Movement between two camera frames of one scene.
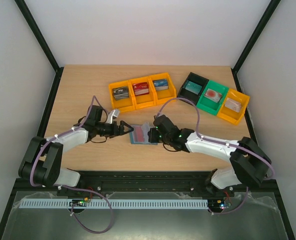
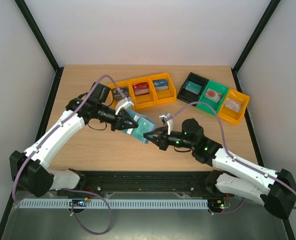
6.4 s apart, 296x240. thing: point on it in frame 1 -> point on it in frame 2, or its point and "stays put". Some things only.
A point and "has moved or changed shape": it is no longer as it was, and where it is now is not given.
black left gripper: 116,133 -> 119,124
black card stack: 121,92 stays put
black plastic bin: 192,87 stays put
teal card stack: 193,87 stays put
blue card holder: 139,135 has moved or changed shape
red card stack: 141,88 stays put
